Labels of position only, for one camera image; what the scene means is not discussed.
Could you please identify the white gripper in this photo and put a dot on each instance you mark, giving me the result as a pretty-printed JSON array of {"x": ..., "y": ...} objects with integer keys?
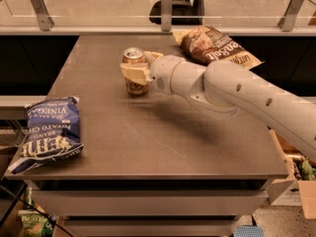
[{"x": 162, "y": 72}]

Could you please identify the orange LaCroix soda can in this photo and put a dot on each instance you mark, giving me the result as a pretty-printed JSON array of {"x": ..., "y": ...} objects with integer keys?
[{"x": 134, "y": 55}]

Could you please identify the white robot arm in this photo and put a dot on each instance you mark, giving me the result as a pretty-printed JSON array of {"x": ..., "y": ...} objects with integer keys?
[{"x": 222, "y": 88}]

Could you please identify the brown sea salt chips bag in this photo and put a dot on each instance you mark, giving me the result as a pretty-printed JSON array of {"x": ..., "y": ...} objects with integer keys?
[{"x": 205, "y": 44}]

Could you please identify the black office chair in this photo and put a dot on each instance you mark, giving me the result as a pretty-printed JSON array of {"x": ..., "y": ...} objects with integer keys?
[{"x": 187, "y": 12}]

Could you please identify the blue kettle chips bag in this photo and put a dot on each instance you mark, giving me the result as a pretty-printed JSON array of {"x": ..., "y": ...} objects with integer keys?
[{"x": 53, "y": 134}]

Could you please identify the upper grey drawer front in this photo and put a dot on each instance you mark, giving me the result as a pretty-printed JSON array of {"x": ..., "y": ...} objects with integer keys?
[{"x": 149, "y": 203}]

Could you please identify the grey drawer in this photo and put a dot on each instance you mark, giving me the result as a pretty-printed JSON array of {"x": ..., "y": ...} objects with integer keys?
[
  {"x": 149, "y": 203},
  {"x": 151, "y": 228}
]

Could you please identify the lower grey drawer front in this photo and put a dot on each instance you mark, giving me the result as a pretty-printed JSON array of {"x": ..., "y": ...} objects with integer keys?
[{"x": 151, "y": 228}]

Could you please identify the cardboard box with snacks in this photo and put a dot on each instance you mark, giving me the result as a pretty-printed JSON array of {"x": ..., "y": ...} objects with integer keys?
[{"x": 292, "y": 191}]

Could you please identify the blue perforated basket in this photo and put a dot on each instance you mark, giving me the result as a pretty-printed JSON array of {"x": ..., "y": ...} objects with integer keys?
[{"x": 248, "y": 231}]

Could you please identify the green snack bag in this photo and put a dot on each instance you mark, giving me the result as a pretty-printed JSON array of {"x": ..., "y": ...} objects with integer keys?
[{"x": 35, "y": 221}]

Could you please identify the middle metal railing bracket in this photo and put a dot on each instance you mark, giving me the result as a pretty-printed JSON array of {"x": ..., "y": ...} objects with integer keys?
[{"x": 166, "y": 15}]

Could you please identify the metal railing bracket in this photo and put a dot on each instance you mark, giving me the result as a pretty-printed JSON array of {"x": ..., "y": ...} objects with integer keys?
[
  {"x": 287, "y": 22},
  {"x": 166, "y": 15},
  {"x": 45, "y": 22}
]

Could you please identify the left metal railing bracket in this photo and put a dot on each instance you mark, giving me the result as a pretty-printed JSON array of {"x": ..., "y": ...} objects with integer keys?
[{"x": 45, "y": 22}]

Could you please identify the right metal railing bracket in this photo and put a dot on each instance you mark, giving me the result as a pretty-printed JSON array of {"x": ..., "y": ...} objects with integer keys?
[{"x": 287, "y": 22}]

